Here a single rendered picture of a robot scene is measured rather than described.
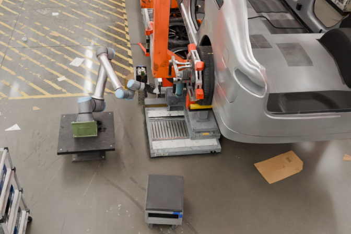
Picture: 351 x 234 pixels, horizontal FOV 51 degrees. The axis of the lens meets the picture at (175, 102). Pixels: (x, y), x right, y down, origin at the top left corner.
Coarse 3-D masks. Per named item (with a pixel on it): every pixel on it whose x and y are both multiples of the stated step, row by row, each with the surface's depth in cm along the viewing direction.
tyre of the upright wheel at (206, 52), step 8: (200, 48) 390; (208, 48) 391; (208, 56) 379; (208, 64) 375; (208, 72) 373; (208, 80) 374; (208, 88) 377; (208, 96) 384; (200, 104) 403; (208, 104) 400
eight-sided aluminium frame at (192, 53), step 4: (192, 52) 391; (196, 52) 392; (188, 56) 412; (192, 56) 389; (196, 56) 388; (188, 60) 418; (196, 60) 380; (200, 60) 381; (188, 68) 428; (196, 72) 377; (200, 72) 378; (196, 76) 377; (200, 76) 378; (196, 80) 377; (200, 80) 377; (188, 84) 426; (196, 84) 378; (200, 84) 378; (188, 88) 424; (192, 88) 425; (196, 88) 381; (200, 88) 382; (188, 92) 422; (192, 92) 419; (192, 100) 401; (196, 100) 404
